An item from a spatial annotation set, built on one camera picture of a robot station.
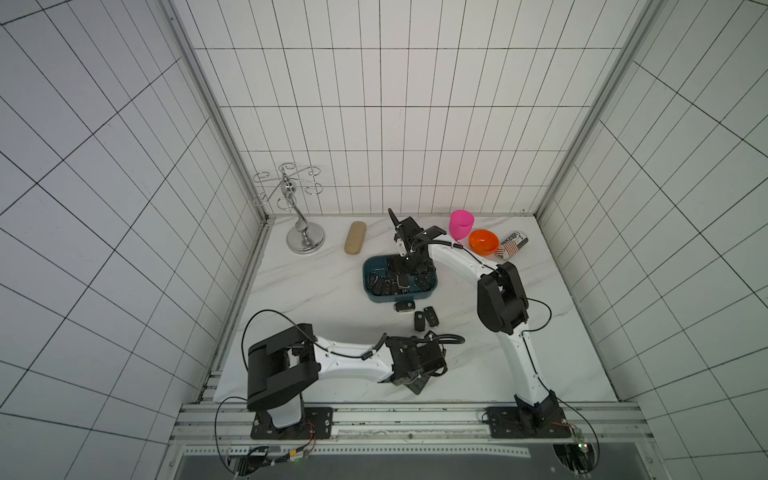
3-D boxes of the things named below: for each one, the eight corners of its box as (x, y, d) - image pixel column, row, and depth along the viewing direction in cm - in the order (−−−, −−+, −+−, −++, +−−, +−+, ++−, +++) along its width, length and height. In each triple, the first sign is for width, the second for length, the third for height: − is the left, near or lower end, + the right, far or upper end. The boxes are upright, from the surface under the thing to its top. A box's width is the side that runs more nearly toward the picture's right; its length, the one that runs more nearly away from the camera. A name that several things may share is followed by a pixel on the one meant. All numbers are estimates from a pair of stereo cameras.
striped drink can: (504, 265, 107) (507, 258, 104) (490, 255, 110) (494, 249, 107) (525, 243, 114) (529, 236, 111) (512, 235, 117) (516, 228, 113)
